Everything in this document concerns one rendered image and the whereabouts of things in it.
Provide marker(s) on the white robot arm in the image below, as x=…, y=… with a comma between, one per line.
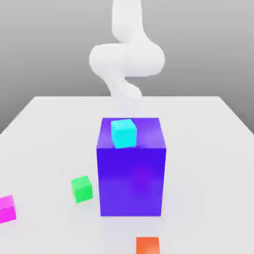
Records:
x=127, y=59

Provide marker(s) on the small cyan cube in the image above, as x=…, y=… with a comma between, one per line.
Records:
x=124, y=134

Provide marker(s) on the small green cube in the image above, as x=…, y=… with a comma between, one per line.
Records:
x=81, y=189

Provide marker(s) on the small orange cube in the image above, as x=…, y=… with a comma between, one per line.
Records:
x=147, y=245

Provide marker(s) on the small magenta cube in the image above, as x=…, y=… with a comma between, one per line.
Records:
x=7, y=209

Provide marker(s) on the large purple box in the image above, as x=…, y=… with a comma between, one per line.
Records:
x=131, y=178

